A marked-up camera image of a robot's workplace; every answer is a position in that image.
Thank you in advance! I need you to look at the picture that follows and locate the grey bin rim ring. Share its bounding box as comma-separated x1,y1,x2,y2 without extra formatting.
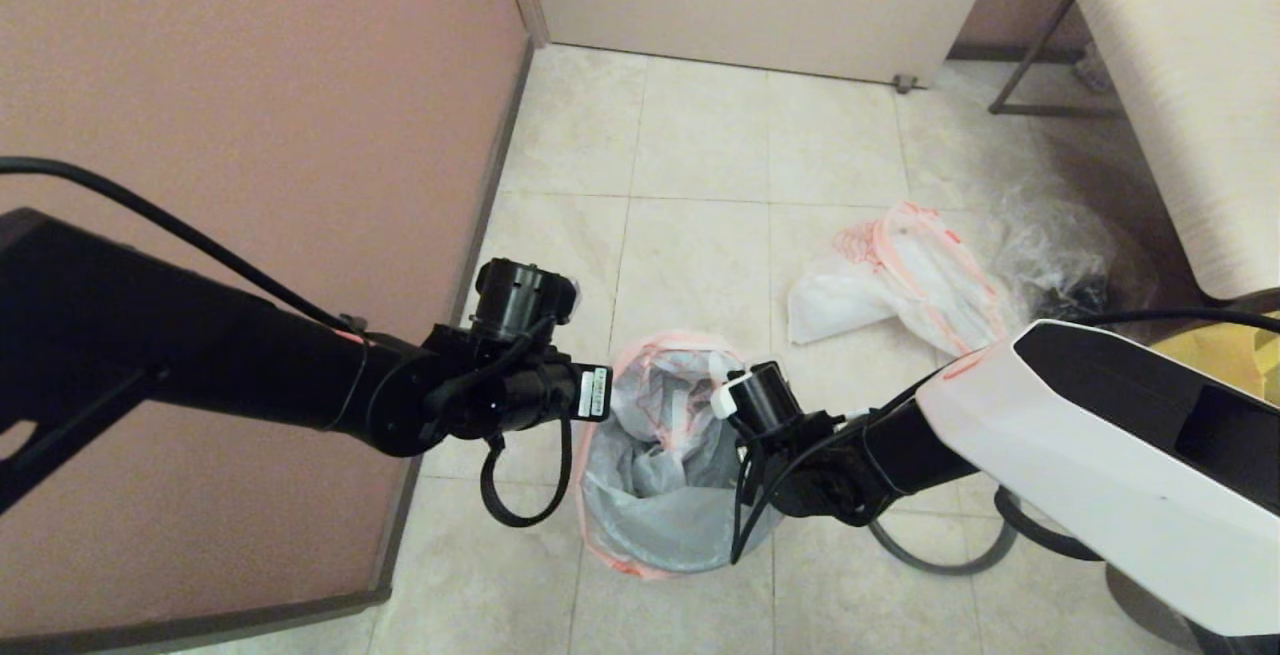
868,485,1021,577

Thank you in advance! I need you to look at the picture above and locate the white red-printed bin liner bag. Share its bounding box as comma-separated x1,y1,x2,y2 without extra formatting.
578,332,791,579

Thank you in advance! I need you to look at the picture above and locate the white red bag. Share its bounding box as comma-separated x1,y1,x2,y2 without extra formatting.
787,202,1021,358

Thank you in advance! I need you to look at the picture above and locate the black round trash bin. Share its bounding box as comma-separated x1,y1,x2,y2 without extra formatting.
580,345,786,576

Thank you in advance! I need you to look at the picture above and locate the clear bag with black contents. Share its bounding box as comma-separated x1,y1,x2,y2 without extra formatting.
995,190,1161,321

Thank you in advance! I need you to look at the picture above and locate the yellow shopping bag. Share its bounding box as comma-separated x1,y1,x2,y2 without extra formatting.
1150,320,1280,406

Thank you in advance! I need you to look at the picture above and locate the grey ribbed round object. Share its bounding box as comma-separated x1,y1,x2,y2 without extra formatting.
1105,563,1201,651

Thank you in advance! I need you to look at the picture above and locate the small clear container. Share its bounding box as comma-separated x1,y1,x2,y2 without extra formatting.
1072,39,1113,94

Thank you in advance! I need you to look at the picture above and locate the cream striped table top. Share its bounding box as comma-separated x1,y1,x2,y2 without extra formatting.
1060,0,1280,301

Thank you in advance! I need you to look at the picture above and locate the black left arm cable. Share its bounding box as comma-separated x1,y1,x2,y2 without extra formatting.
480,415,575,529
0,157,366,336

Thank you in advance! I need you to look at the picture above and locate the dark metal table frame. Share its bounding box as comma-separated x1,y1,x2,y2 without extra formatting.
987,0,1123,119

